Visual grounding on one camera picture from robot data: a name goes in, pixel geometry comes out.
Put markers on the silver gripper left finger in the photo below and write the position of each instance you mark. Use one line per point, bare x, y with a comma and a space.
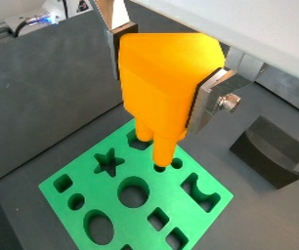
117, 24

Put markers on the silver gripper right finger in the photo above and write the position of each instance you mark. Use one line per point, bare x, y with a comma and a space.
215, 90

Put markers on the orange three-prong plug block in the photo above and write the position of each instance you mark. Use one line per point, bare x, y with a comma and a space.
161, 66

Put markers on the silver device with blue light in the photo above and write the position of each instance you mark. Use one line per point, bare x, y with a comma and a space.
52, 12

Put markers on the black curved block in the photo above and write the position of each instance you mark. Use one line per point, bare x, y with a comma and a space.
270, 151

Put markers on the green shape-sorter board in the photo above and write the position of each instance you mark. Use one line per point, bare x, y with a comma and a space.
119, 203

